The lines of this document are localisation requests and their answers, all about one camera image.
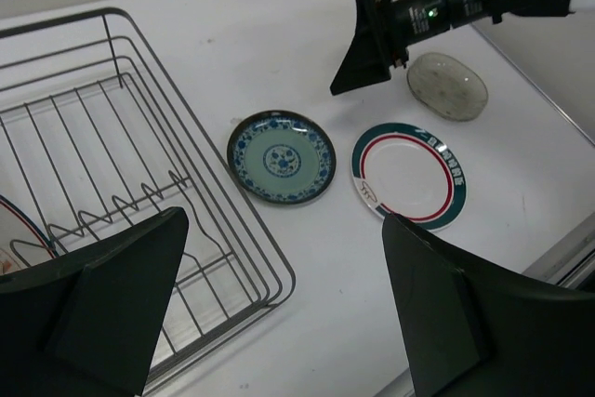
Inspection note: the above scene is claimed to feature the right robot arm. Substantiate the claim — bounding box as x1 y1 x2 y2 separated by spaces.
330 0 594 96

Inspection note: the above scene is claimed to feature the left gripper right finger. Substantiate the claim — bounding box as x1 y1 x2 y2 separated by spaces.
382 214 594 396

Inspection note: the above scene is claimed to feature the grey wire dish rack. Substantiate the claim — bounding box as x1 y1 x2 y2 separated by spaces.
1 7 296 395

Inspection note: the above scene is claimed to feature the aluminium rail right side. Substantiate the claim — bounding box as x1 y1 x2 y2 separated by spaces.
477 15 594 291

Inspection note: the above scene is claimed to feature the white plate green red rim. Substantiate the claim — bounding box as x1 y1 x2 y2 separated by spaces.
350 123 468 232

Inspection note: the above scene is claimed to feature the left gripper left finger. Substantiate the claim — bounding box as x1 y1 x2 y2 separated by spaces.
1 206 189 396

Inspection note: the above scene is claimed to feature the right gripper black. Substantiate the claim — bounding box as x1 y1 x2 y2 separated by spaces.
330 0 451 96

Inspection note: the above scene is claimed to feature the orange sunburst white plate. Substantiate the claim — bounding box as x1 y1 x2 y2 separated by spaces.
1 196 58 275

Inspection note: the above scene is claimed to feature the blue floral green plate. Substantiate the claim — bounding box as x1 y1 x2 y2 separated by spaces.
226 110 337 205

